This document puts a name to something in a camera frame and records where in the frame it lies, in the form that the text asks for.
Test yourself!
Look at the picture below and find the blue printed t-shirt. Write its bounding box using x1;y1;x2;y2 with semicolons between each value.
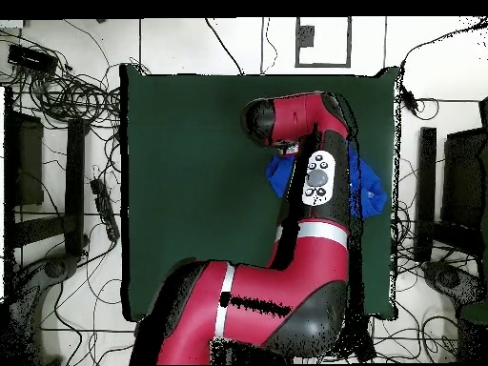
265;143;389;221

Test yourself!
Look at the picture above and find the dark green table cloth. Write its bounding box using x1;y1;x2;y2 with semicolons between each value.
118;63;400;320

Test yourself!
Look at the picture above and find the black power adapter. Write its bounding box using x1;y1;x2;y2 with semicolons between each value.
399;85;419;115

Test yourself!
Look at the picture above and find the black power strip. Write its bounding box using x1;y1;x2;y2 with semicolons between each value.
90;177;122;242

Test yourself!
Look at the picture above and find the black chair base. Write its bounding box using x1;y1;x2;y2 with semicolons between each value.
7;253;79;344
421;260;488;325

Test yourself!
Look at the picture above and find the black electronics box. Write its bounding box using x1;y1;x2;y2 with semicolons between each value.
7;43;59;75

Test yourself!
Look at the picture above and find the grey square frame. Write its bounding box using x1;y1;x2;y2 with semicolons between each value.
294;16;353;69

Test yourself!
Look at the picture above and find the black cable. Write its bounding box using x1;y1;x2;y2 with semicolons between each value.
204;17;244;76

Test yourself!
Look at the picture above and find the black wooden furniture frame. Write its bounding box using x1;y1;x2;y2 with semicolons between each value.
3;86;91;264
414;96;488;264

